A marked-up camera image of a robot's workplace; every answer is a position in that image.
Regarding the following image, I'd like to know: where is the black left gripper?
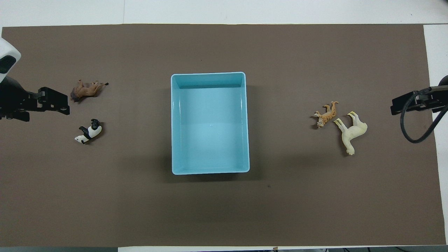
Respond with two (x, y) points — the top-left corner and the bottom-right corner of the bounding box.
(0, 76), (70, 122)

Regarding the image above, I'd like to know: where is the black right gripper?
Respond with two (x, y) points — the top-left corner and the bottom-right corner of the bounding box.
(391, 85), (448, 116)

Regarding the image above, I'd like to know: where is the brown lion toy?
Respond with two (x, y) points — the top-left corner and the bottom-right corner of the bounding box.
(70, 79), (109, 103)

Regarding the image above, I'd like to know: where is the black and white panda toy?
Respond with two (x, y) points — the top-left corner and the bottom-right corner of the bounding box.
(74, 119), (103, 144)

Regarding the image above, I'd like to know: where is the cream llama toy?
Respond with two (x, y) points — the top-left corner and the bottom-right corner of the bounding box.
(333, 111), (368, 155)

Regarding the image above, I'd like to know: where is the orange striped tiger toy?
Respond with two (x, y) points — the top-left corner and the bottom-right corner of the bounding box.
(313, 101), (339, 129)

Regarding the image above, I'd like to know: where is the light blue storage box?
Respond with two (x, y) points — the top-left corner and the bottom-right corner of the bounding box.
(171, 72), (250, 175)

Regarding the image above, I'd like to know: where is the brown table mat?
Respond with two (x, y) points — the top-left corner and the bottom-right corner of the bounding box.
(0, 23), (447, 247)

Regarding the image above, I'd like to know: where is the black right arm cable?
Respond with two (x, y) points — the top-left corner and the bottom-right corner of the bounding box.
(400, 87), (448, 144)

